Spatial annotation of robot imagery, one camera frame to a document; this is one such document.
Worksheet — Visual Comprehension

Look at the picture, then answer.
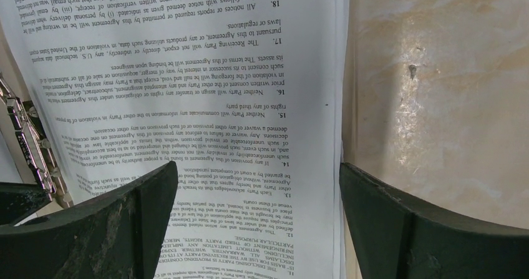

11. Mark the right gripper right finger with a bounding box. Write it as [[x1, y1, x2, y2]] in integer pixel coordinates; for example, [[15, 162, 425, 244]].
[[339, 164, 528, 279]]

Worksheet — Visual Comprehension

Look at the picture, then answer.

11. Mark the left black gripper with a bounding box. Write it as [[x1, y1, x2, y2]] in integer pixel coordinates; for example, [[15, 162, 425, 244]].
[[0, 182, 52, 225]]

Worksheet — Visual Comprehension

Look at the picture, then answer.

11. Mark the printed text paper sheet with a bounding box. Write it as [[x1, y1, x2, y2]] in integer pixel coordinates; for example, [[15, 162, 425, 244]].
[[1, 0, 349, 278]]

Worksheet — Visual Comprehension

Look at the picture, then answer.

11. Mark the metal folder clip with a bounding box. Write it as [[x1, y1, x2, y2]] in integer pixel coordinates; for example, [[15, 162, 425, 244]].
[[1, 77, 74, 208]]

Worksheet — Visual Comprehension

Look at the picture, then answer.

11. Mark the beige file folder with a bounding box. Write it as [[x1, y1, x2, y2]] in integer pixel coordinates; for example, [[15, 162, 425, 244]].
[[1, 33, 82, 220]]

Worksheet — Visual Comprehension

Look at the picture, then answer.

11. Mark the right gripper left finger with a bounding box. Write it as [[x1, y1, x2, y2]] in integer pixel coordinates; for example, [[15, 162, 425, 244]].
[[1, 162, 178, 278]]

